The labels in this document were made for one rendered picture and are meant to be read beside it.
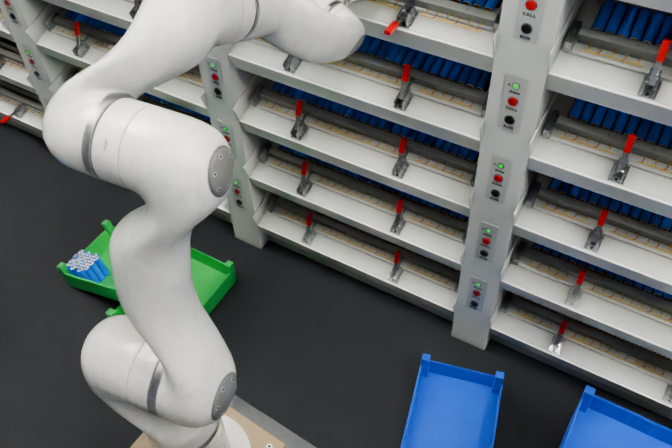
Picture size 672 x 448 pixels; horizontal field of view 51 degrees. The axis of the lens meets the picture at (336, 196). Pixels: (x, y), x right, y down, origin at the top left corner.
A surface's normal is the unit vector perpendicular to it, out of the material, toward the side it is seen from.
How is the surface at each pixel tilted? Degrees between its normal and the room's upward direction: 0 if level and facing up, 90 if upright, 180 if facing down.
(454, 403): 0
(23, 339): 0
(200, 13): 60
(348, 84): 18
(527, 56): 90
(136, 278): 80
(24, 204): 0
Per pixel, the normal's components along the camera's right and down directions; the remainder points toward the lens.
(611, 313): -0.18, -0.45
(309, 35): 0.26, 0.65
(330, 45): 0.47, 0.69
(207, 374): 0.76, -0.04
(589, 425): -0.04, -0.69
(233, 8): 0.94, 0.07
